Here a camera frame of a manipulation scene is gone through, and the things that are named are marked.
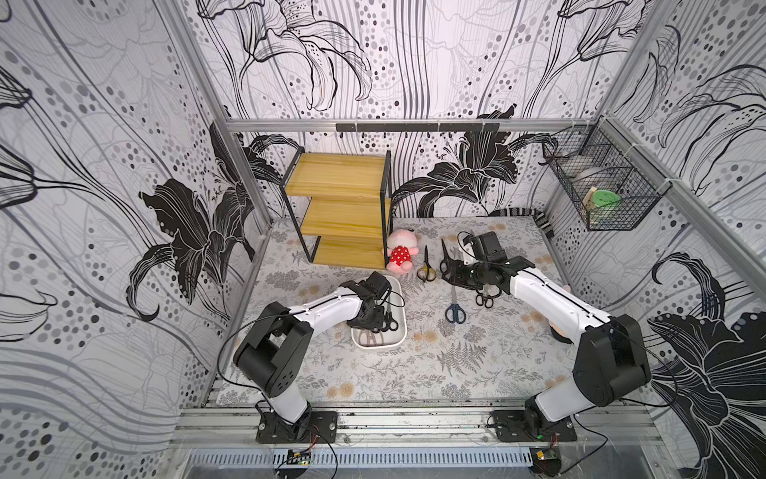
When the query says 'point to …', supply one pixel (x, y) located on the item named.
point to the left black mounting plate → (314, 427)
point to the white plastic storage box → (396, 338)
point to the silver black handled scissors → (388, 322)
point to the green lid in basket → (604, 197)
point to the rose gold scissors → (369, 337)
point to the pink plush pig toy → (401, 246)
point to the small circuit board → (298, 458)
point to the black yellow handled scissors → (427, 272)
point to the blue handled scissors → (455, 312)
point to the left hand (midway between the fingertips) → (371, 327)
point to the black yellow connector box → (546, 461)
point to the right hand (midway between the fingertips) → (448, 272)
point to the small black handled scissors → (489, 299)
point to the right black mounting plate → (512, 426)
